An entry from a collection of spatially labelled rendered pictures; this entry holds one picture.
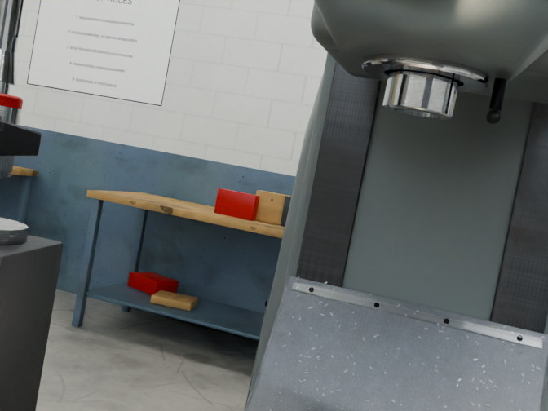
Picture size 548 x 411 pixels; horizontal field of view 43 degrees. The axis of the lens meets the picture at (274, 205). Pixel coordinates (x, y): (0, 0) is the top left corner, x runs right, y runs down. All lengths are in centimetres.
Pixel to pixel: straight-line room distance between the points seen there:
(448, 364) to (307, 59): 419
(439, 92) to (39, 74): 543
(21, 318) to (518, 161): 56
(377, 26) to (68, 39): 535
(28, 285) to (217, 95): 451
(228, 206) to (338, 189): 352
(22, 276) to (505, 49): 41
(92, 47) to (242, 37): 122
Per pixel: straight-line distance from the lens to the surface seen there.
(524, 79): 64
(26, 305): 63
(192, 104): 515
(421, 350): 84
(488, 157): 85
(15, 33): 63
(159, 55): 532
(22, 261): 60
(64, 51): 573
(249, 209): 431
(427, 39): 42
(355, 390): 83
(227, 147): 501
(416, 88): 46
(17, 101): 63
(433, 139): 86
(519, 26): 43
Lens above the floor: 123
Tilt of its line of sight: 3 degrees down
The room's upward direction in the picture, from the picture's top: 10 degrees clockwise
